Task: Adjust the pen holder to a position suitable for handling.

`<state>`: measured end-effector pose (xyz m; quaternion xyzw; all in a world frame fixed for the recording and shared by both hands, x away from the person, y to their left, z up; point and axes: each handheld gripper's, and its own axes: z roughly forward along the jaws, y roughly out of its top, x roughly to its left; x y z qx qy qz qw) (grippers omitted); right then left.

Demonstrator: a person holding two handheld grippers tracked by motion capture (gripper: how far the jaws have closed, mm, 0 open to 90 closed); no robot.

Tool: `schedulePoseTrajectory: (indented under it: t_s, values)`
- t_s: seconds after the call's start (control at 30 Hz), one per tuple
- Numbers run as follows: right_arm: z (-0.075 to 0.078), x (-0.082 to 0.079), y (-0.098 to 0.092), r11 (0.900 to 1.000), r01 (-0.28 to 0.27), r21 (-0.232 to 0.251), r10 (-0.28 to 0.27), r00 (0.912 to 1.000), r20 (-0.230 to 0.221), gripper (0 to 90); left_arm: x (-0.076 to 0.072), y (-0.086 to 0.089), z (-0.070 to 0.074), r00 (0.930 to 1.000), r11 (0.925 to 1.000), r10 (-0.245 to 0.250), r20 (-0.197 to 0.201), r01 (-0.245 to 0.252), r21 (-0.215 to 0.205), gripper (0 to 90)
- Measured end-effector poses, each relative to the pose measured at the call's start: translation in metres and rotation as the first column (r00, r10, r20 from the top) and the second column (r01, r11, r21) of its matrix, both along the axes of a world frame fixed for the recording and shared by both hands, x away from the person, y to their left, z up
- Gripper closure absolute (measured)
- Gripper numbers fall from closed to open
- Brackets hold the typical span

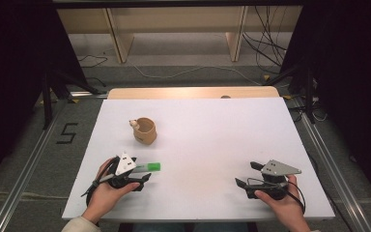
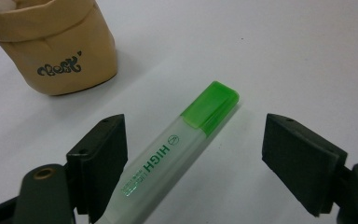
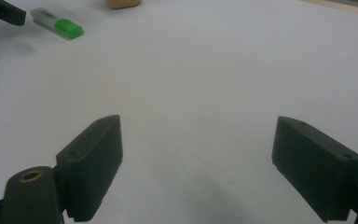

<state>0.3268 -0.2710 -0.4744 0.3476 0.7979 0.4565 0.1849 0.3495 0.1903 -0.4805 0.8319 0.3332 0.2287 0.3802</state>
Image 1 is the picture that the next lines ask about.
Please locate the black metal stand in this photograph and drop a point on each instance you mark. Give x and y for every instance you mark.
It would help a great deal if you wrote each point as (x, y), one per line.
(308, 93)
(48, 96)

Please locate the white table cover board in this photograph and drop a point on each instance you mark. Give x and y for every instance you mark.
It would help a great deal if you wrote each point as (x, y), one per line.
(199, 135)

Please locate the aluminium floor rail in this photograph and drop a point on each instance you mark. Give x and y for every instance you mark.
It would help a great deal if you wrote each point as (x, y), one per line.
(25, 170)
(335, 167)

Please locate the wooden table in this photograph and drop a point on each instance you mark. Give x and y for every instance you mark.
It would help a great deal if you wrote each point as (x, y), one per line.
(180, 92)

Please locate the tan cup with bear figure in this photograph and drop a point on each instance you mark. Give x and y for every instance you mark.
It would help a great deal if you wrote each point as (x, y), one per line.
(145, 130)

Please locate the green capped marker pen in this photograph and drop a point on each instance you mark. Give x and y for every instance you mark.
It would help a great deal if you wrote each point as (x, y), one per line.
(148, 167)

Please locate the black curtain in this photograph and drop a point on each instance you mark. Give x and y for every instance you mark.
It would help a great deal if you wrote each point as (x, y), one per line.
(16, 80)
(351, 83)

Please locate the light wooden shelf unit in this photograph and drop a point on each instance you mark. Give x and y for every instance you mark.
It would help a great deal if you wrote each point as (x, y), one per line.
(180, 19)

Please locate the person's left hand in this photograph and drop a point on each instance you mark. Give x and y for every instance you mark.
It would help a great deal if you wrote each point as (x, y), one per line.
(104, 196)

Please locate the person's right hand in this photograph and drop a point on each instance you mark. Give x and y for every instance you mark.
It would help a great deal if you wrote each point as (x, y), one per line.
(286, 206)

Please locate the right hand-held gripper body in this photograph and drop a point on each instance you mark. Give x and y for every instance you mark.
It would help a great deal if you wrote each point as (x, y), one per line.
(275, 180)

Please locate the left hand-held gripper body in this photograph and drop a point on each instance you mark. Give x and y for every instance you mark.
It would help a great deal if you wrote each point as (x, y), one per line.
(124, 165)

